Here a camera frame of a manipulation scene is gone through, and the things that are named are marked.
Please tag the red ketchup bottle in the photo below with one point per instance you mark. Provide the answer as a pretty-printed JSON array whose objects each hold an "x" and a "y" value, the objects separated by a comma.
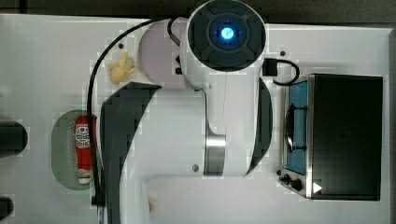
[{"x": 83, "y": 151}]

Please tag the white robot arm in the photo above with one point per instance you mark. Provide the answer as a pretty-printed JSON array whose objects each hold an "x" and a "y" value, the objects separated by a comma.
[{"x": 219, "y": 124}]

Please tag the green oval strainer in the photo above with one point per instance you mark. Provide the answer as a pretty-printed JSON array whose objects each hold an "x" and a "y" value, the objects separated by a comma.
[{"x": 64, "y": 162}]

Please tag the grey round plate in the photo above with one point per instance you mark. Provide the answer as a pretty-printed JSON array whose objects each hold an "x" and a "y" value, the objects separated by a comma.
[{"x": 157, "y": 54}]

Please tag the peeled banana toy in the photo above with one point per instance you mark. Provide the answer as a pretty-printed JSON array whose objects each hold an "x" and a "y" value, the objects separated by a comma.
[{"x": 120, "y": 69}]

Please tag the black toaster oven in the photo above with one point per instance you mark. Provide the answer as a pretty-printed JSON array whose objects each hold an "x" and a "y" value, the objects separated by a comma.
[{"x": 332, "y": 137}]

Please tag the black object at edge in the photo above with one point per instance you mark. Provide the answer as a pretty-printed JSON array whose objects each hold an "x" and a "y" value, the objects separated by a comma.
[{"x": 6, "y": 207}]

